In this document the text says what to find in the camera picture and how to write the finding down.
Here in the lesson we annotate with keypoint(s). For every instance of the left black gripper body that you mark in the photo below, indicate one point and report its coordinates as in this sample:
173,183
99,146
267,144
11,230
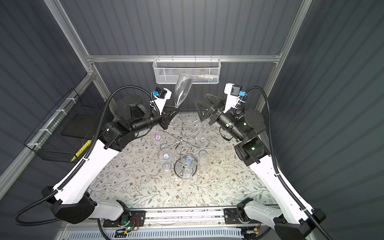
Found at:
164,120

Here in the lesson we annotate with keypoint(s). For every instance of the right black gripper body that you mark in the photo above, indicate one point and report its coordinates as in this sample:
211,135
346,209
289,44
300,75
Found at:
214,116

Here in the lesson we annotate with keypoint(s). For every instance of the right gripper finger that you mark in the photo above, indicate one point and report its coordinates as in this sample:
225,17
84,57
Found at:
204,109
215,102

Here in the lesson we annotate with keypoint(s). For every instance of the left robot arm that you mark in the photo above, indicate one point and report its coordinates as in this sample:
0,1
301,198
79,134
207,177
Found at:
73,203

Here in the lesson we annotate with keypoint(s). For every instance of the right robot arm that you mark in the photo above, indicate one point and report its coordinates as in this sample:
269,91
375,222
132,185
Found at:
259,158

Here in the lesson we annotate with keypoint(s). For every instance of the chrome wine glass rack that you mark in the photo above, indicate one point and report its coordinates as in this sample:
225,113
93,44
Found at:
185,143

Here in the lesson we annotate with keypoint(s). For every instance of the hanging glass right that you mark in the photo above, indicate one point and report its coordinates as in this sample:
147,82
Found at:
203,141

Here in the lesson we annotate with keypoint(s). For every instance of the hanging glass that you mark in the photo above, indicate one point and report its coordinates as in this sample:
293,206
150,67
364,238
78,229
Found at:
190,163
203,141
166,158

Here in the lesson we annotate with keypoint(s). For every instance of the items in white basket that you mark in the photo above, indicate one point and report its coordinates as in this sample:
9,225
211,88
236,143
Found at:
206,79

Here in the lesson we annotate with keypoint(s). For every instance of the hanging glass front left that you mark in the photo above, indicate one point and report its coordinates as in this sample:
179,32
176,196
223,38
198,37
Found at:
166,158

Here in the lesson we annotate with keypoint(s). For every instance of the hanging glass front centre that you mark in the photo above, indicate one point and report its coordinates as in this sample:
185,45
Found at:
190,163

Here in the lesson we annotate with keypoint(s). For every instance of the floral table mat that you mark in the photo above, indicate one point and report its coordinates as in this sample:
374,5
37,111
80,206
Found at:
136,177

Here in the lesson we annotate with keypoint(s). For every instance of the black pad in basket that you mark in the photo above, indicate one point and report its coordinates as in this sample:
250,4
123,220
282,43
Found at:
80,126

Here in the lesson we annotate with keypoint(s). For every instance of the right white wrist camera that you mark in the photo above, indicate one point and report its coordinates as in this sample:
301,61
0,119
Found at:
235,96

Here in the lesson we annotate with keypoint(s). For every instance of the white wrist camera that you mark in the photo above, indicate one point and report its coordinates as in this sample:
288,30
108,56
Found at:
160,97
235,96

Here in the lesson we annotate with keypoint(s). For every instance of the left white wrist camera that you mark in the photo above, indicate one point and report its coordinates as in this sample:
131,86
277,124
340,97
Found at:
160,97

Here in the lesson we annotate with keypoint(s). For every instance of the white wire mesh basket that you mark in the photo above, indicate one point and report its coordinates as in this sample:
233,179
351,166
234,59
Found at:
167,72

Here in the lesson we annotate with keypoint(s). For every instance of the black wire mesh basket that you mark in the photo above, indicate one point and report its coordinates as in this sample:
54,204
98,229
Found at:
62,137

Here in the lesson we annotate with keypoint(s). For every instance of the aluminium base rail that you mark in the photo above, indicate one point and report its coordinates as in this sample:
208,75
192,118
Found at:
186,217

